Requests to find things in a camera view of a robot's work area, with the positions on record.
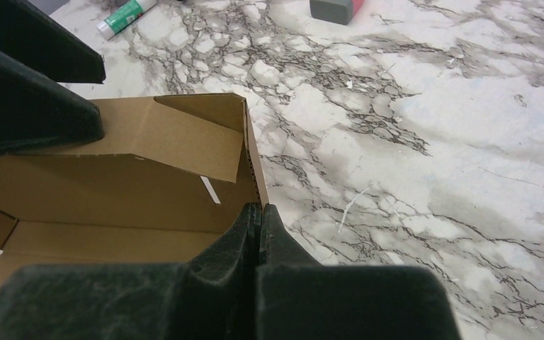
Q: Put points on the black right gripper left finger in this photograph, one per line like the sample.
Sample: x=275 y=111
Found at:
x=209 y=297

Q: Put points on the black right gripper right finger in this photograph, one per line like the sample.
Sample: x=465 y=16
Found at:
x=296 y=297

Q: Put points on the green white glue stick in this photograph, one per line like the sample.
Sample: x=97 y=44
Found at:
x=123 y=17

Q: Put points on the brown cardboard box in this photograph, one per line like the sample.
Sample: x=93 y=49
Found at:
x=168 y=178

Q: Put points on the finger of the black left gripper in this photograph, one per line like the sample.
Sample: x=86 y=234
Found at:
x=36 y=112
x=32 y=38

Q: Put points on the pink whiteboard eraser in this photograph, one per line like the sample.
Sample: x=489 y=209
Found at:
x=335 y=11

